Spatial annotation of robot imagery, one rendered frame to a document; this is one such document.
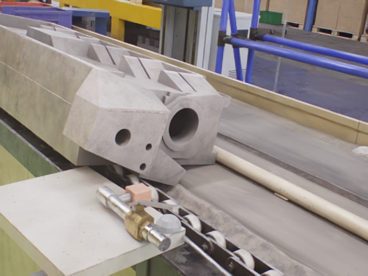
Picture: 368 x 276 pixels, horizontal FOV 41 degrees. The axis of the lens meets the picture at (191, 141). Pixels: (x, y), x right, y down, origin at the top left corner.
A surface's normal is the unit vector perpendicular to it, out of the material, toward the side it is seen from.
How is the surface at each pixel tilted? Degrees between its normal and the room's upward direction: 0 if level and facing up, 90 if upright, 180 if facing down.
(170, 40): 90
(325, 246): 0
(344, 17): 90
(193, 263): 0
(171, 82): 80
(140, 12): 90
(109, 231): 0
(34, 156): 90
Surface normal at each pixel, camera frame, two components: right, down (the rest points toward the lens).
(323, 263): 0.09, -0.94
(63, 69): -0.75, -0.01
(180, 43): -0.69, 0.18
